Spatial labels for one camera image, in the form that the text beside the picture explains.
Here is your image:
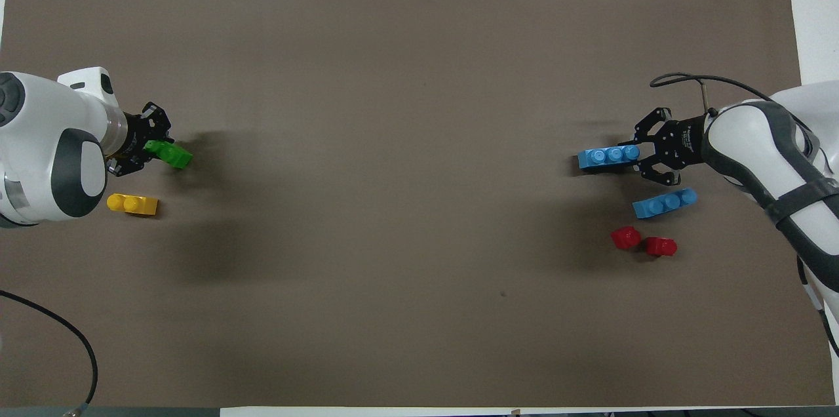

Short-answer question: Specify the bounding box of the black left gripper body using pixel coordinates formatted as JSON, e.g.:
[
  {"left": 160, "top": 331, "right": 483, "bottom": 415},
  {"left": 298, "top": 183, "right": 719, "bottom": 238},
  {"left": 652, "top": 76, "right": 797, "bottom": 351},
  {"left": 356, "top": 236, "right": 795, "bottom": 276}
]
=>
[{"left": 119, "top": 112, "right": 158, "bottom": 172}]

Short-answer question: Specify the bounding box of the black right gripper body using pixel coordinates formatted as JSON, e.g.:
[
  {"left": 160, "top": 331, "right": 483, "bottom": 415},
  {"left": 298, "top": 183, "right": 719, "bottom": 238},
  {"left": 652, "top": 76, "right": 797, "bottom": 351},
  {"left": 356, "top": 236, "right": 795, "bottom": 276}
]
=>
[{"left": 659, "top": 115, "right": 709, "bottom": 172}]

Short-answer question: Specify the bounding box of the green two-stud block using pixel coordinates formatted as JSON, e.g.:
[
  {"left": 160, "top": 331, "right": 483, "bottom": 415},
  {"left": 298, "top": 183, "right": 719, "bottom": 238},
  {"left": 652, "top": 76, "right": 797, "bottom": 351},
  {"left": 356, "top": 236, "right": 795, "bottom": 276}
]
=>
[{"left": 144, "top": 140, "right": 194, "bottom": 170}]

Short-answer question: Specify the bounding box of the blue three-stud block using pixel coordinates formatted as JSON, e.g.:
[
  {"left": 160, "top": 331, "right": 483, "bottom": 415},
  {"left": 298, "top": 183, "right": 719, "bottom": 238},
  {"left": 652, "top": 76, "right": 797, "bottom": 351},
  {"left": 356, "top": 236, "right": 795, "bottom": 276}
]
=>
[
  {"left": 577, "top": 145, "right": 641, "bottom": 174},
  {"left": 631, "top": 188, "right": 698, "bottom": 220}
]

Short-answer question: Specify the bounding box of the yellow two-stud block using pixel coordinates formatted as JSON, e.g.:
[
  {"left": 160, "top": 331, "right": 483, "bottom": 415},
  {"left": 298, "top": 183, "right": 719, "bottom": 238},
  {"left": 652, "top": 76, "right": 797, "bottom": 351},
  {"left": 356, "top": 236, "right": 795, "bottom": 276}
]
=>
[{"left": 107, "top": 193, "right": 159, "bottom": 216}]

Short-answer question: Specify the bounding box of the red one-stud block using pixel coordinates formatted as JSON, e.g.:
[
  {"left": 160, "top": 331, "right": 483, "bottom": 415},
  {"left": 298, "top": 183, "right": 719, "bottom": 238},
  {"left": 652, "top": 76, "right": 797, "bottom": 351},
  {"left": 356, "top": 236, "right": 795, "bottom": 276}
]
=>
[
  {"left": 644, "top": 237, "right": 678, "bottom": 258},
  {"left": 610, "top": 226, "right": 642, "bottom": 250}
]

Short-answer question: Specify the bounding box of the brown table mat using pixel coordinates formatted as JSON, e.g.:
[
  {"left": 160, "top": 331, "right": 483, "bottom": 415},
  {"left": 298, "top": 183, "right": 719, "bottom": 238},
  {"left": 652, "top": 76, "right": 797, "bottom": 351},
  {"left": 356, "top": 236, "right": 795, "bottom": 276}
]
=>
[{"left": 0, "top": 0, "right": 836, "bottom": 408}]

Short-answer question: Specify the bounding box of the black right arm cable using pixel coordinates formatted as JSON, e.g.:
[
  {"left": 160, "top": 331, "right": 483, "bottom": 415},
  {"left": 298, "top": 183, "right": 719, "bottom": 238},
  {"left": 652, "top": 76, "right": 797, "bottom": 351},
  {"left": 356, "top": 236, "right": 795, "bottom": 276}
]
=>
[{"left": 650, "top": 73, "right": 839, "bottom": 355}]

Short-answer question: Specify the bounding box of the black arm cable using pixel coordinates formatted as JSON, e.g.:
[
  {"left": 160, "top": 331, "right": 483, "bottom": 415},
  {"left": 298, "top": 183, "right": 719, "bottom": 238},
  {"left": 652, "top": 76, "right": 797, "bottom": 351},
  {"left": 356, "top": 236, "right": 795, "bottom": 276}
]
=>
[
  {"left": 0, "top": 289, "right": 99, "bottom": 417},
  {"left": 650, "top": 73, "right": 839, "bottom": 355}
]

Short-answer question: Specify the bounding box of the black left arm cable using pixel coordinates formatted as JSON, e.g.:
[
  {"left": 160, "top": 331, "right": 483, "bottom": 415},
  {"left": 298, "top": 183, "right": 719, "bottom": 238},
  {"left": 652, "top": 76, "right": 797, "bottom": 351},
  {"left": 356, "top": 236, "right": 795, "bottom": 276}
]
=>
[{"left": 0, "top": 289, "right": 99, "bottom": 417}]

